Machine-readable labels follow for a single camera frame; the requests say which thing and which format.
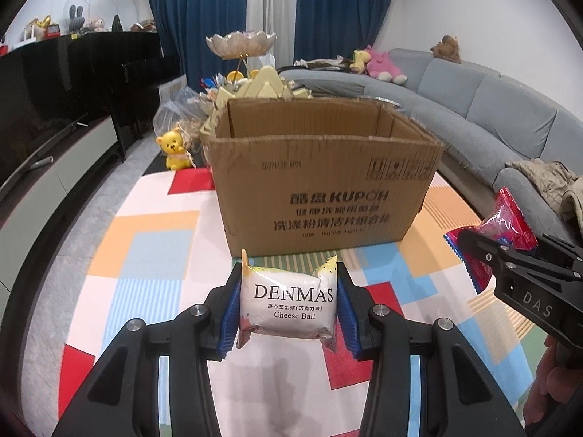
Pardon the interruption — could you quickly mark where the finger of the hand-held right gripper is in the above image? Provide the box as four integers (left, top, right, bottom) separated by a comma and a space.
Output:
536, 233, 583, 265
455, 227, 581, 292

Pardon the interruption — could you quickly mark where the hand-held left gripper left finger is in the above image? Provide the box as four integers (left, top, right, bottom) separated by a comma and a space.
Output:
52, 266, 244, 437

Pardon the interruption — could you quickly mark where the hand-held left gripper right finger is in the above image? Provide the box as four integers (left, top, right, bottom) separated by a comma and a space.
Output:
334, 261, 527, 437

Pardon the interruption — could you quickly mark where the magenta snack packet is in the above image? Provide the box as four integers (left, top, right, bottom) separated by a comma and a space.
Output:
444, 186, 539, 294

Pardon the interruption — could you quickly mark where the white snack packet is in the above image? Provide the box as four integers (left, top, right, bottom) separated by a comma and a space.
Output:
236, 249, 340, 352

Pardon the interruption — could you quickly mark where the brown cardboard box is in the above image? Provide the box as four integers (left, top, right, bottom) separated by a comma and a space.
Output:
200, 97, 445, 256

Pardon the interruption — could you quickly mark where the person's right hand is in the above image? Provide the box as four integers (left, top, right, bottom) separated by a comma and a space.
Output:
524, 334, 583, 435

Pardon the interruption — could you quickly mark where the grey corner sofa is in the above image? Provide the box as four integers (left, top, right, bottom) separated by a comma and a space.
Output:
278, 48, 583, 247

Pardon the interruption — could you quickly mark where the yellow bear figure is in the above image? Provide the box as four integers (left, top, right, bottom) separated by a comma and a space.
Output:
156, 130, 192, 170

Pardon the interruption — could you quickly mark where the brown plush toy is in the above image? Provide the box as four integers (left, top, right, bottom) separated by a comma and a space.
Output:
432, 35, 462, 64

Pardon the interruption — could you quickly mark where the pink plush toy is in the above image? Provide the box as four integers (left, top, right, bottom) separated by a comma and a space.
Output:
367, 46, 407, 85

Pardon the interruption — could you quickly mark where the grey television cabinet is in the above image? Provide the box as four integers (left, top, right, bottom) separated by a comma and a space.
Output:
0, 114, 126, 310

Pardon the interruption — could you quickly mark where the clear plastic bag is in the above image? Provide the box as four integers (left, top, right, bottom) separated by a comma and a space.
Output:
152, 86, 219, 165

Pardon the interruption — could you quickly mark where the yellow plush toy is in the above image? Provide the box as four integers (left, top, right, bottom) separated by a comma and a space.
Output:
351, 49, 372, 74

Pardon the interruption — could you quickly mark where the crumpled packaging pile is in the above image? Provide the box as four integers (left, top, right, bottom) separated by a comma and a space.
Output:
294, 55, 360, 72

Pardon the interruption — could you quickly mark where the black upright piano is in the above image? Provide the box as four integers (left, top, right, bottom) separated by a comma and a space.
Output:
68, 32, 187, 160

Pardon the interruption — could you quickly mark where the blue curtain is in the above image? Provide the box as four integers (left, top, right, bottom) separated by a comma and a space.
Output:
146, 0, 247, 89
296, 0, 400, 62

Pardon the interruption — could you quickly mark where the lotus-shaped fruit tray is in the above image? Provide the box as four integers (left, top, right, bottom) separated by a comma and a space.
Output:
206, 29, 278, 74

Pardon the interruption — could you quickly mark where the black flat television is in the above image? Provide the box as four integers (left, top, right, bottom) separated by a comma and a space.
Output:
0, 39, 92, 187

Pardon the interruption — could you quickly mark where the white sheer curtain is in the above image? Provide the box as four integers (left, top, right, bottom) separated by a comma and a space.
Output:
246, 0, 299, 67

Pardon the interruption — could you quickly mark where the grey rabbit plush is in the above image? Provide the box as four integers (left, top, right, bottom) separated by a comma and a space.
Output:
68, 5, 85, 35

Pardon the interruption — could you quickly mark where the gold ornament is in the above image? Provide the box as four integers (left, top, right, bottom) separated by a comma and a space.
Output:
25, 17, 51, 39

